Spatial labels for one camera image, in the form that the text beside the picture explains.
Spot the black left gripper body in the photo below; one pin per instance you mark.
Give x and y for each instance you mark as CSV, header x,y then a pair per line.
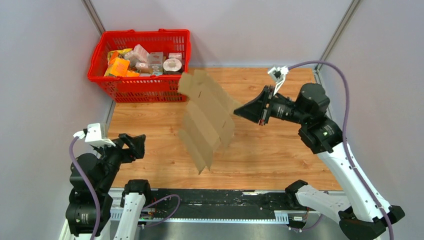
x,y
112,156

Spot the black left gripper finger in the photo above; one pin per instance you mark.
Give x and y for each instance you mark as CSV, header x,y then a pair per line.
x,y
132,142
139,146

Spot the pink white carton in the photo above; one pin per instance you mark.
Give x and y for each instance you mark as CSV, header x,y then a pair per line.
x,y
137,55

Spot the white tape roll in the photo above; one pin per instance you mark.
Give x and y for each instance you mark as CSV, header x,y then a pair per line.
x,y
172,66

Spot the red plastic shopping basket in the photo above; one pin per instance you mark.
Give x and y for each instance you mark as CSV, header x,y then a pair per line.
x,y
144,89

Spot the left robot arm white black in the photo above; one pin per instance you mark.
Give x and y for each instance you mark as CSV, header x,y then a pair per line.
x,y
89,210

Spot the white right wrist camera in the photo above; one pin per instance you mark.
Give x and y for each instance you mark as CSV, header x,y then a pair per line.
x,y
278,75

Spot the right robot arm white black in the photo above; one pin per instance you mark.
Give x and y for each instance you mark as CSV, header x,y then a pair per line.
x,y
361,213

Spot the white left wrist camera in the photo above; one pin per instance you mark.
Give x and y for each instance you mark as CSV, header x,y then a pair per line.
x,y
95,134

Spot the yellow snack packet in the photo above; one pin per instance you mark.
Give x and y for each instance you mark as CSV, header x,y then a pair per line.
x,y
117,53

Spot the beige small box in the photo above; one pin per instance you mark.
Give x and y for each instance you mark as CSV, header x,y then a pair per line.
x,y
155,63

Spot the orange snack box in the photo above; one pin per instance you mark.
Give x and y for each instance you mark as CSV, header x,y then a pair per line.
x,y
117,67

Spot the brown cardboard box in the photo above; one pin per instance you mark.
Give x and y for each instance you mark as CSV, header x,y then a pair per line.
x,y
207,123

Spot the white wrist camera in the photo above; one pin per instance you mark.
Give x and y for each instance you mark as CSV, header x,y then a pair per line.
x,y
278,75
95,134

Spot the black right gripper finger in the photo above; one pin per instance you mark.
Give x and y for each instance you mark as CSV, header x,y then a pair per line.
x,y
251,113
262,99

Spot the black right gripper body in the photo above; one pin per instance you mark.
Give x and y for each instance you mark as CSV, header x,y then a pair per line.
x,y
280,107

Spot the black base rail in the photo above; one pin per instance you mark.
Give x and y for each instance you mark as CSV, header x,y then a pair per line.
x,y
174,205

